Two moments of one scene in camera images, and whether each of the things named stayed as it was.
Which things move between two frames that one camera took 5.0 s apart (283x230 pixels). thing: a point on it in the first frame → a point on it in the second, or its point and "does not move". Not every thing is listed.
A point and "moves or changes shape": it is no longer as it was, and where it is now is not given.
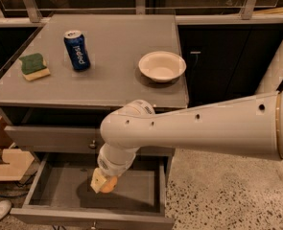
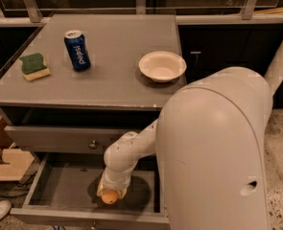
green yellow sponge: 34,66 does not move
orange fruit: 109,185 moves or changes shape
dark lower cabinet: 224,61 does not move
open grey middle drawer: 59,196 does not move
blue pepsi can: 78,50 does not move
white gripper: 110,167 → 112,185
